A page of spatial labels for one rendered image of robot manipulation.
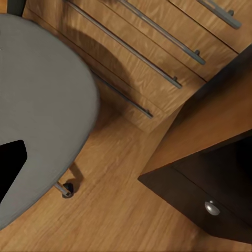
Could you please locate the swivel chair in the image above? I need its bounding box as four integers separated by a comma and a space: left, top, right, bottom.
0, 0, 101, 230

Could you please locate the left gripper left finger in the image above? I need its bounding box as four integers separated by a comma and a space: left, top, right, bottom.
0, 140, 27, 203

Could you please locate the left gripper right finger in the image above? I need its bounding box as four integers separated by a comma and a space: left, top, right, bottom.
235, 139, 252, 182

